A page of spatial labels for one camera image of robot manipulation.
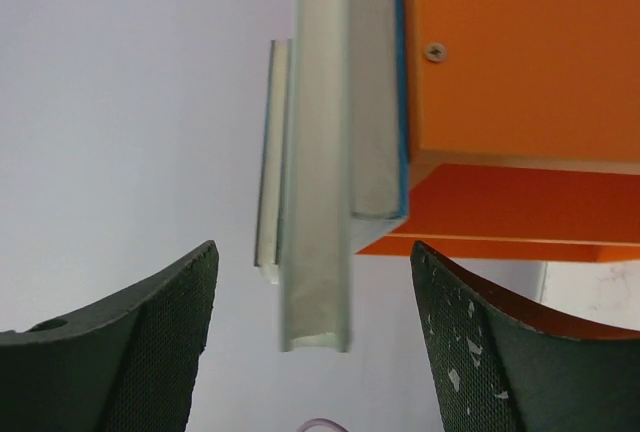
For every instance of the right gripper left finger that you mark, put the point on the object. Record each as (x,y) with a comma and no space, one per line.
(127,362)

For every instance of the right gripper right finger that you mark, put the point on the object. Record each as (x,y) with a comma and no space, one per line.
(502,362)

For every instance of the pale Great Gatsby book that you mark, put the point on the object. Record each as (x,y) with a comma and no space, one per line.
(315,237)

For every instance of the dark Wuthering Heights book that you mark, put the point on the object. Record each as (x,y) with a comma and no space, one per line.
(266,250)

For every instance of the teal Jules Verne book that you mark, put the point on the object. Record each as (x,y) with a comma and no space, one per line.
(379,126)

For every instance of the orange wooden shelf box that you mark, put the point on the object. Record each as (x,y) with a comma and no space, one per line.
(524,130)

